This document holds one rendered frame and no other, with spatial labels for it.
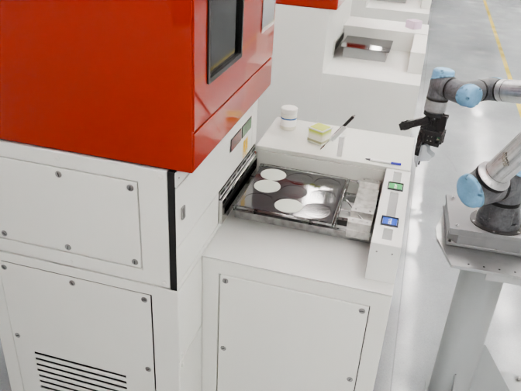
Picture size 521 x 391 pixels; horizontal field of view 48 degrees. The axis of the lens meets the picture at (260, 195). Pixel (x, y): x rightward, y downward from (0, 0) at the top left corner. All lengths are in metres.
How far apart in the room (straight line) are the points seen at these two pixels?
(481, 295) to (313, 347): 0.68
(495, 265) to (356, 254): 0.47
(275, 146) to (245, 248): 0.57
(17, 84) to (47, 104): 0.10
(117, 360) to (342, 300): 0.79
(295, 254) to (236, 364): 0.49
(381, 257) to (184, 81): 0.83
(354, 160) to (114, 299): 1.06
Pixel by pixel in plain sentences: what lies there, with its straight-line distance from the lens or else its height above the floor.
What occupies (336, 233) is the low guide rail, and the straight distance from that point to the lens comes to 2.08.
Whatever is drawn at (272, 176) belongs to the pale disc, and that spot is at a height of 0.90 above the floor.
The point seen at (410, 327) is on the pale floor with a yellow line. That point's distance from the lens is 3.06.
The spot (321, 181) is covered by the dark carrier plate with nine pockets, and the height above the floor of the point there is 0.90.
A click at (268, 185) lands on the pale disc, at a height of 0.90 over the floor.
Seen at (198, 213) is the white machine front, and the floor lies 1.00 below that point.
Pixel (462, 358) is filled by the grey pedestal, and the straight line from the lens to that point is 2.51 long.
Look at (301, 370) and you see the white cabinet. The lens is 2.13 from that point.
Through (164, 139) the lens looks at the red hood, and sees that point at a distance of 1.55.
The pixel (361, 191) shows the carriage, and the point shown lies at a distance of 2.28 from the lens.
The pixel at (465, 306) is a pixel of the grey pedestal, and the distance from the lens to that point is 2.36.
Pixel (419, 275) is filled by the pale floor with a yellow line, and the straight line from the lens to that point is 3.43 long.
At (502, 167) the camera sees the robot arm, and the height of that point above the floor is 1.18.
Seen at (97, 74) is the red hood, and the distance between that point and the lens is 1.58.
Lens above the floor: 1.93
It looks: 29 degrees down
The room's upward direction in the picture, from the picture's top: 3 degrees clockwise
